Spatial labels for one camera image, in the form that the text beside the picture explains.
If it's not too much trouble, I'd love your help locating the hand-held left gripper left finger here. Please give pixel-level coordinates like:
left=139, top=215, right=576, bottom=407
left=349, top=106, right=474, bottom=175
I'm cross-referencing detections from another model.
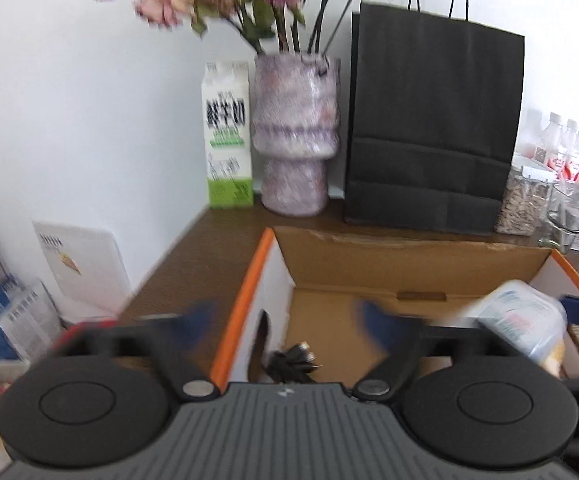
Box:
left=84, top=300, right=220, bottom=402

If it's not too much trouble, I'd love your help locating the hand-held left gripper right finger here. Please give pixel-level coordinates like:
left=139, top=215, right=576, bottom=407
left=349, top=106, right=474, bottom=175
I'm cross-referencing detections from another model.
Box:
left=352, top=300, right=503, bottom=404

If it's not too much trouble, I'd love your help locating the red orange cardboard box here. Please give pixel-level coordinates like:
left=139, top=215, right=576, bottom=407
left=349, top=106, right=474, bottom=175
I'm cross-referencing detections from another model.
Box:
left=208, top=226, right=579, bottom=387

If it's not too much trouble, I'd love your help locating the white plastic packet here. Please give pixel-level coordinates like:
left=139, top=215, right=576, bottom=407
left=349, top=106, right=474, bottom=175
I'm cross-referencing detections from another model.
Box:
left=462, top=280, right=570, bottom=380

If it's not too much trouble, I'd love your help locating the clear drinking glass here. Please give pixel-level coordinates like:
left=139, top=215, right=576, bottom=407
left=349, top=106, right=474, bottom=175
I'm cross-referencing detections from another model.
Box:
left=549, top=182, right=579, bottom=233
left=539, top=212, right=577, bottom=255

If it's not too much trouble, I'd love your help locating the clear jar of seeds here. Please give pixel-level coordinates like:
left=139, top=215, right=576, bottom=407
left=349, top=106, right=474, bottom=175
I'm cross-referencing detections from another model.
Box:
left=494, top=165, right=553, bottom=237

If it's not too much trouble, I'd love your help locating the blue printed carton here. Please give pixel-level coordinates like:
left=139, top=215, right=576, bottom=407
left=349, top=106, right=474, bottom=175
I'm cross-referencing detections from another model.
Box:
left=0, top=275, right=63, bottom=361

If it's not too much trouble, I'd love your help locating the white green milk carton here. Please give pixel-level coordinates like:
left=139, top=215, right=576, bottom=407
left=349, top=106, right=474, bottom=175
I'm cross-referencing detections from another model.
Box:
left=200, top=61, right=255, bottom=210

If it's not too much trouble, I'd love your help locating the purple speckled vase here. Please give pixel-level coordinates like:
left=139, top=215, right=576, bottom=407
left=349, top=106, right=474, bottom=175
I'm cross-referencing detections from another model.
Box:
left=252, top=54, right=341, bottom=217

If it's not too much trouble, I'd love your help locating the black paper bag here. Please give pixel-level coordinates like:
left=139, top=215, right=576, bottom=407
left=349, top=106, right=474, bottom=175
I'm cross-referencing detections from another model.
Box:
left=343, top=0, right=526, bottom=237

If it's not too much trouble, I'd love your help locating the dried pink flower bouquet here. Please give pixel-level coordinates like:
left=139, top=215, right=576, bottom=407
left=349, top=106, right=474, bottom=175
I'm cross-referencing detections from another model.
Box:
left=90, top=0, right=413, bottom=57

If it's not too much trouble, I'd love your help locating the black cable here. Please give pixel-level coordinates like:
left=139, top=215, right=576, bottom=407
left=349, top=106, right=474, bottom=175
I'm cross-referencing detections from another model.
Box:
left=267, top=342, right=320, bottom=386

